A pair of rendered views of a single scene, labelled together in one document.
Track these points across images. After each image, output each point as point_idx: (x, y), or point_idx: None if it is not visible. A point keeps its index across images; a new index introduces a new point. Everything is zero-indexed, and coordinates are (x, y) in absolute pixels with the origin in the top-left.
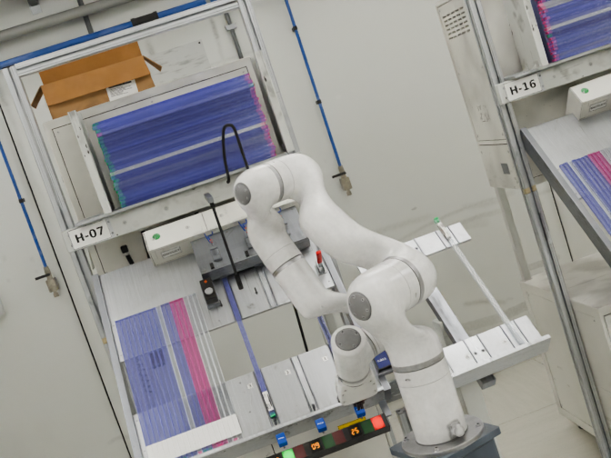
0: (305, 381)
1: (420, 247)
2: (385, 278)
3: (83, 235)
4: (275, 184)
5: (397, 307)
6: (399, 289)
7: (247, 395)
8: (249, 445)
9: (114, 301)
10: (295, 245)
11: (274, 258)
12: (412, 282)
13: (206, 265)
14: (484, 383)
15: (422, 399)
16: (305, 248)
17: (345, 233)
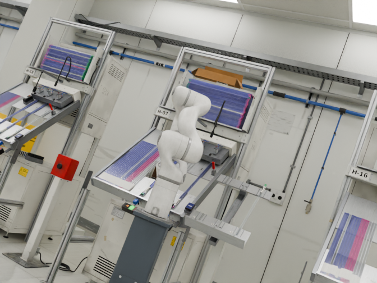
0: None
1: (247, 187)
2: (174, 135)
3: (160, 111)
4: (184, 95)
5: (168, 146)
6: (174, 141)
7: (145, 184)
8: (127, 196)
9: (150, 136)
10: None
11: (172, 127)
12: (183, 145)
13: None
14: (209, 240)
15: (153, 190)
16: (217, 165)
17: (184, 120)
